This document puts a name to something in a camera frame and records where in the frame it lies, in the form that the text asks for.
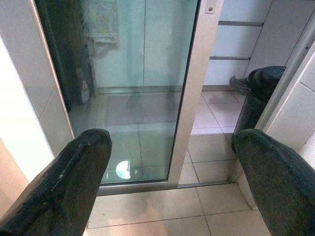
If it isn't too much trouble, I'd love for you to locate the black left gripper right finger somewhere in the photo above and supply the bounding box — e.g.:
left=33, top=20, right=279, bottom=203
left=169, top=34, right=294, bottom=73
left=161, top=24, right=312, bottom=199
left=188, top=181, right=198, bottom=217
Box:
left=233, top=128, right=315, bottom=236

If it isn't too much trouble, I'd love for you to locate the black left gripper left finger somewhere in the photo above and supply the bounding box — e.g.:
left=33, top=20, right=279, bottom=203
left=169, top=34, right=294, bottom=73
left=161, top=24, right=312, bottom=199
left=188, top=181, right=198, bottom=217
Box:
left=0, top=128, right=113, bottom=236

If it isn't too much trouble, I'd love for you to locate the black trash bin with bag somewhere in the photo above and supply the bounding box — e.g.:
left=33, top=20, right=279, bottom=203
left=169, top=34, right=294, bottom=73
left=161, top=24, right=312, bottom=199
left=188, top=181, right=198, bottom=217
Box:
left=228, top=65, right=287, bottom=154

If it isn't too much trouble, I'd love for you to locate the white plastic bottle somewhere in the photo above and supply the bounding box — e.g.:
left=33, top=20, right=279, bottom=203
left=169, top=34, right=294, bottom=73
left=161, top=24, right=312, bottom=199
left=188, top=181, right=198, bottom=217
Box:
left=80, top=80, right=91, bottom=103

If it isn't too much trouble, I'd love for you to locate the grey floor mat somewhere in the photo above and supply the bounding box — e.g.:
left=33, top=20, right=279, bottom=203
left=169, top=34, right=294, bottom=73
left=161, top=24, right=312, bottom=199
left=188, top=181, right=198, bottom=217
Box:
left=104, top=94, right=178, bottom=127

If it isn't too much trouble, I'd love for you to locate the aluminium framed glass sliding door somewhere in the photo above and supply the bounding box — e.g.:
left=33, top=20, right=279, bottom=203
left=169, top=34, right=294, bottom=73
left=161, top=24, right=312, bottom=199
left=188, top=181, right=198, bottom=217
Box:
left=31, top=0, right=224, bottom=195

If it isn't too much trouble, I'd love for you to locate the dark hanging garment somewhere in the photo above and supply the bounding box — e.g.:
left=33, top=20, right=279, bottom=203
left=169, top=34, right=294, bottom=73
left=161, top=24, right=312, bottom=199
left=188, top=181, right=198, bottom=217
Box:
left=34, top=0, right=95, bottom=113

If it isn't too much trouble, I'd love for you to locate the white drawer cabinet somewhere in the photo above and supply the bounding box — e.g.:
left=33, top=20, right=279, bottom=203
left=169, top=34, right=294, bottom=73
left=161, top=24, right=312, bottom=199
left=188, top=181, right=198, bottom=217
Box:
left=202, top=0, right=275, bottom=86

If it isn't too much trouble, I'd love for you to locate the silver door frame post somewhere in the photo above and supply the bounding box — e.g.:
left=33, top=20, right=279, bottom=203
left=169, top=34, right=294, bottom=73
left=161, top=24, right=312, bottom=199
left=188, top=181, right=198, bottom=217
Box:
left=254, top=36, right=315, bottom=131

